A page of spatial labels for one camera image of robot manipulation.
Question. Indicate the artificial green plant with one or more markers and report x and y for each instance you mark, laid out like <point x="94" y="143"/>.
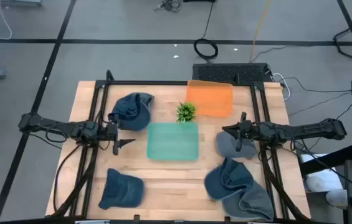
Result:
<point x="186" y="112"/>

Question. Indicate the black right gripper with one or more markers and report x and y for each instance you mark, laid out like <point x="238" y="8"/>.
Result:
<point x="246" y="129"/>

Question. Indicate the dark blue denim cap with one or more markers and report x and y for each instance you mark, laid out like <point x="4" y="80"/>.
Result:
<point x="135" y="112"/>
<point x="225" y="180"/>
<point x="121" y="189"/>

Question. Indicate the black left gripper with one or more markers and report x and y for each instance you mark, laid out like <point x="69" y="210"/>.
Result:
<point x="113" y="129"/>

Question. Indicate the orange translucent plastic bin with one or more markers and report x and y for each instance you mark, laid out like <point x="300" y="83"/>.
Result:
<point x="210" y="98"/>

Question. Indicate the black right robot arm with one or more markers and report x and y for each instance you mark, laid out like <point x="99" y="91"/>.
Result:
<point x="303" y="129"/>

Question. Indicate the grey cap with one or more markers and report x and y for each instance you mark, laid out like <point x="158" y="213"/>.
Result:
<point x="228" y="146"/>
<point x="253" y="205"/>

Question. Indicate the green translucent plastic bin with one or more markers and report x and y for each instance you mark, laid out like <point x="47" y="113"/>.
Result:
<point x="172" y="141"/>

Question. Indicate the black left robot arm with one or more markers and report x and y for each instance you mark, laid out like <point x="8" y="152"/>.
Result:
<point x="54" y="126"/>

